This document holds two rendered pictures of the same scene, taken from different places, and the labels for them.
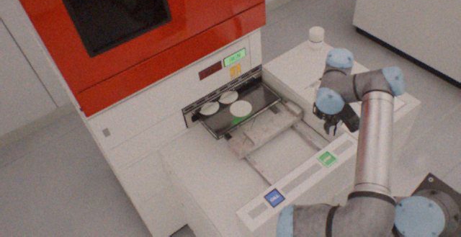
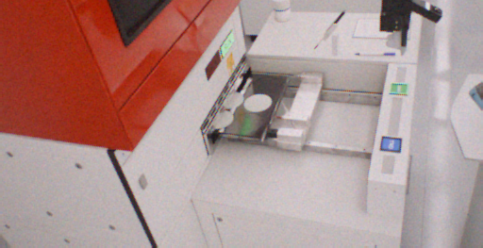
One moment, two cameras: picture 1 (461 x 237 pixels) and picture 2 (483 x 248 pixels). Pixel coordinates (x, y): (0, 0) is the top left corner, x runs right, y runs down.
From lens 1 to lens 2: 76 cm
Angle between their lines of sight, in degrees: 26
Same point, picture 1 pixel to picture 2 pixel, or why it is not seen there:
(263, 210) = (392, 161)
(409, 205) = not seen: outside the picture
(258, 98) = (266, 86)
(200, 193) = (289, 206)
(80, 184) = not seen: outside the picture
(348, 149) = (407, 73)
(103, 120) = (137, 162)
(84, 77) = (124, 80)
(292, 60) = (274, 37)
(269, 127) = (304, 105)
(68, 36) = (101, 12)
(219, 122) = (248, 125)
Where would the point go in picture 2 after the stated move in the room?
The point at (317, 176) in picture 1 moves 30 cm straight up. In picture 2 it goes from (407, 106) to (414, 19)
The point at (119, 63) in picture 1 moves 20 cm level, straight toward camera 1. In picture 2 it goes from (151, 54) to (223, 69)
